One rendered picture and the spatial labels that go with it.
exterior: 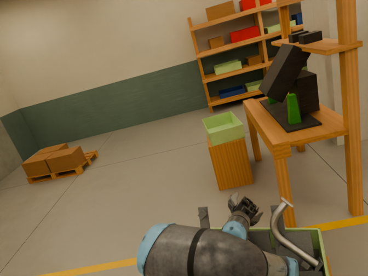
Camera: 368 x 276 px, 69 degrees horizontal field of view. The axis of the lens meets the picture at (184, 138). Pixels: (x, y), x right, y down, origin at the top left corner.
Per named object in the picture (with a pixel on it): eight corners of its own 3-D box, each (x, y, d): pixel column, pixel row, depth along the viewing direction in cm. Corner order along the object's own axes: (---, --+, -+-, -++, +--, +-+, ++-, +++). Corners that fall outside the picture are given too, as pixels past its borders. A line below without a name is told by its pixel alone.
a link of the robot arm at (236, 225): (220, 252, 84) (218, 225, 83) (227, 237, 94) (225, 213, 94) (246, 254, 81) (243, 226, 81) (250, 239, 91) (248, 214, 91)
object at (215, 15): (339, 81, 611) (332, -31, 531) (210, 114, 650) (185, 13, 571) (328, 78, 661) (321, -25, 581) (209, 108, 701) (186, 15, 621)
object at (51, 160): (29, 184, 542) (18, 165, 526) (52, 165, 616) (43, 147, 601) (81, 174, 516) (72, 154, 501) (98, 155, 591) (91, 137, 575)
